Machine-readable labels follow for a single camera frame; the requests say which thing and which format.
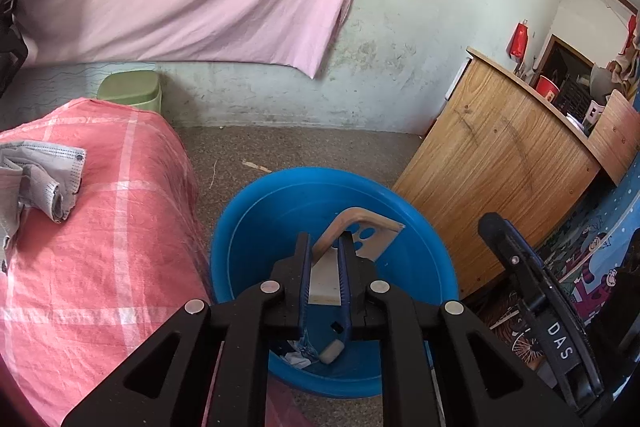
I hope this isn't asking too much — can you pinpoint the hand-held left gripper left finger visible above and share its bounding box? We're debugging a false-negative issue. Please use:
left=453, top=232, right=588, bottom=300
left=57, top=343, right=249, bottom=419
left=62, top=232, right=313, bottom=427

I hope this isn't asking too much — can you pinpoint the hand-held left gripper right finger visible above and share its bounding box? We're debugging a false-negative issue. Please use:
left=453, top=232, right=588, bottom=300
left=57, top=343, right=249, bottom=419
left=337, top=231, right=583, bottom=427

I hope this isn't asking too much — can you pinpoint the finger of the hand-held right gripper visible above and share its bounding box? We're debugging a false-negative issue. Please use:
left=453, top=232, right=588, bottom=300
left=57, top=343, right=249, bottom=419
left=477, top=213, right=549, bottom=309

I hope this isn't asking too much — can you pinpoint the curved wooden board piece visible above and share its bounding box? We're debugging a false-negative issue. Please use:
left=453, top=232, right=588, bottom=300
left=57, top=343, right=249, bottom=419
left=309, top=206, right=406, bottom=308

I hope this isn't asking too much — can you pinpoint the blue snack wrapper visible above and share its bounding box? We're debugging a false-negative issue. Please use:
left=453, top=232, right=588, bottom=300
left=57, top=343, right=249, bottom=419
left=280, top=329, right=321, bottom=368

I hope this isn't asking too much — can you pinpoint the blue plastic basin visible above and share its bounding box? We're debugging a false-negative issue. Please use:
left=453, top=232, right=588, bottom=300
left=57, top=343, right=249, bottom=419
left=209, top=166, right=460, bottom=400

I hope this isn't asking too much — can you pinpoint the white foam piece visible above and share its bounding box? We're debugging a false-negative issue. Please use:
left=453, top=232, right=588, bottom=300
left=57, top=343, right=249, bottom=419
left=320, top=339, right=347, bottom=365

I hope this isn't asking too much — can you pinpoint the wooden cabinet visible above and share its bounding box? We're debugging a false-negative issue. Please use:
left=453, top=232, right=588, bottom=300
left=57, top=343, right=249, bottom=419
left=392, top=47, right=640, bottom=300

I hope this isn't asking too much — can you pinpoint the red paper cup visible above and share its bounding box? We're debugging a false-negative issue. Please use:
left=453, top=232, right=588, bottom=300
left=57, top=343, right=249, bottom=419
left=535, top=75, right=561, bottom=104

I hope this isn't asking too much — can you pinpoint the grey metal bowl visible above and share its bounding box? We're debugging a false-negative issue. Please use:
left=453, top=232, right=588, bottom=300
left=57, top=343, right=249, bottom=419
left=590, top=63, right=616, bottom=100

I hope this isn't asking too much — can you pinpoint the pink checked tablecloth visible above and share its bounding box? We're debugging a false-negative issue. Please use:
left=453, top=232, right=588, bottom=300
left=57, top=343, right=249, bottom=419
left=0, top=98, right=211, bottom=427

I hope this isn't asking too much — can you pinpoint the red hanging ornament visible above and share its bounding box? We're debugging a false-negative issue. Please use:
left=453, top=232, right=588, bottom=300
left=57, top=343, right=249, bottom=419
left=507, top=22, right=531, bottom=58

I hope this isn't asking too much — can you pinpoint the green plastic stool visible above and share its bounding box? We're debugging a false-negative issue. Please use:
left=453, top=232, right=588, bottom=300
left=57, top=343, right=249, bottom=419
left=96, top=71, right=163, bottom=112

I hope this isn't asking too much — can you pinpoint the grey face mask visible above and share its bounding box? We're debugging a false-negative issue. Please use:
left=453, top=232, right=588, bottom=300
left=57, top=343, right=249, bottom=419
left=0, top=139, right=87, bottom=278

